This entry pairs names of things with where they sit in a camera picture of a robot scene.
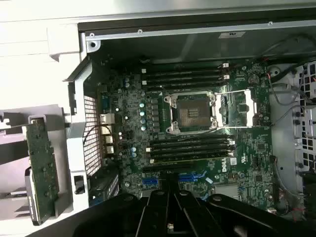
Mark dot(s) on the black case lock slider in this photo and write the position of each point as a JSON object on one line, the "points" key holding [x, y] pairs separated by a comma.
{"points": [[79, 184]]}

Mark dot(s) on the blue expansion slot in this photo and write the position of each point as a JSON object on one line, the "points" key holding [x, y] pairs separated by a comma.
{"points": [[149, 183]]}

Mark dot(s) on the green motherboard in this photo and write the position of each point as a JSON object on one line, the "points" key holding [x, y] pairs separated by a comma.
{"points": [[254, 153]]}

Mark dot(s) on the black and grey PC case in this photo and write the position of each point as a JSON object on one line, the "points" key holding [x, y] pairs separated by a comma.
{"points": [[76, 123]]}

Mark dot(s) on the metal socket cover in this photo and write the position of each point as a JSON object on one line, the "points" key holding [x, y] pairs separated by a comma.
{"points": [[251, 106]]}

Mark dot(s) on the long black expansion slot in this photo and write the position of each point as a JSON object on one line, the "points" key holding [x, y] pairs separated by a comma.
{"points": [[168, 169]]}

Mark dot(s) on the metal disk bay cage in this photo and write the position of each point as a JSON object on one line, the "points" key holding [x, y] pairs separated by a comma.
{"points": [[308, 118]]}

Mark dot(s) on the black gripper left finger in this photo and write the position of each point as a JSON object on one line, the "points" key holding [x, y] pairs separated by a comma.
{"points": [[153, 217]]}

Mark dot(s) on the silver chipset heatsink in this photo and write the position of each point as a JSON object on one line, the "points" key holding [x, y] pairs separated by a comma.
{"points": [[227, 191]]}

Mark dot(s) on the CPU socket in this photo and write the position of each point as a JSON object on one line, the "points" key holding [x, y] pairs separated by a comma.
{"points": [[192, 113]]}

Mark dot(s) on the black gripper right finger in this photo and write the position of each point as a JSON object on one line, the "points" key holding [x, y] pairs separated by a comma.
{"points": [[192, 217]]}

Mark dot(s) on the grey parts rack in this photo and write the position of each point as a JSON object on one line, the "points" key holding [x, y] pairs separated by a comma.
{"points": [[59, 133]]}

